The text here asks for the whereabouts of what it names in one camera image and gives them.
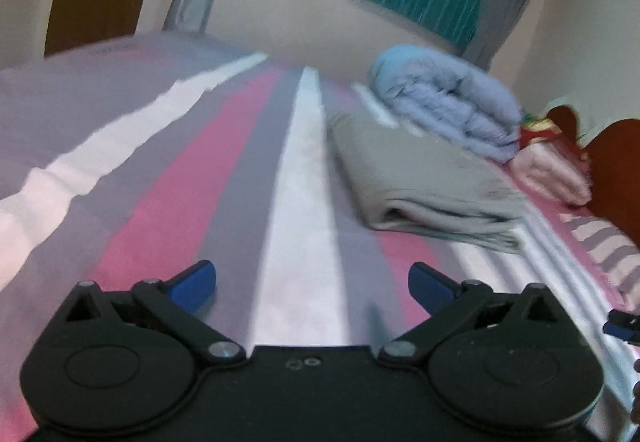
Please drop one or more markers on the grey striped pillow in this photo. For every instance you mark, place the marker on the grey striped pillow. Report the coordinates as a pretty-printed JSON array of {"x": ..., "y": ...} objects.
[{"x": 607, "y": 247}]

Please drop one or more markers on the folded pale pink cloth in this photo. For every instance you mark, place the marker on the folded pale pink cloth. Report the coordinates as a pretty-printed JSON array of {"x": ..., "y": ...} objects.
[{"x": 550, "y": 172}]

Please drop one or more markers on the grey pants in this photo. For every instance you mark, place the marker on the grey pants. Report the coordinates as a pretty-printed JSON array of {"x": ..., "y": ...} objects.
[{"x": 425, "y": 172}]

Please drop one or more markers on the red patterned cloth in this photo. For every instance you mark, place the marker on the red patterned cloth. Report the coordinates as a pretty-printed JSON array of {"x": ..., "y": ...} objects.
[{"x": 537, "y": 129}]

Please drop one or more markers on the reddish wooden headboard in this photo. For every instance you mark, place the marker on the reddish wooden headboard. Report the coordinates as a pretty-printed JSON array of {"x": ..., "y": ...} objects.
[{"x": 615, "y": 172}]

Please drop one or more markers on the striped bed sheet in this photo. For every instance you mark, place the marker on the striped bed sheet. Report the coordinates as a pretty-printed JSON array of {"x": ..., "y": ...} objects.
[{"x": 200, "y": 172}]

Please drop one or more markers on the light blue folded comforter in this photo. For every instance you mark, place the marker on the light blue folded comforter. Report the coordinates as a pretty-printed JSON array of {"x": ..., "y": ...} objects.
[{"x": 445, "y": 97}]

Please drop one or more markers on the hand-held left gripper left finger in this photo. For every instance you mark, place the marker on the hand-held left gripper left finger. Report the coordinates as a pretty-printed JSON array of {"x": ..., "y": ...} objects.
[{"x": 192, "y": 284}]

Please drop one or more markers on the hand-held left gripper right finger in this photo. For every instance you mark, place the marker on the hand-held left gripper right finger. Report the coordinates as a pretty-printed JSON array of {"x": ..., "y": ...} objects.
[{"x": 430, "y": 287}]

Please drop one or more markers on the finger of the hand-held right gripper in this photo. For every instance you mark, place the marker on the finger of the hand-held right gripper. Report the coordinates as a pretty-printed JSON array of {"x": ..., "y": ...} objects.
[{"x": 622, "y": 328}]

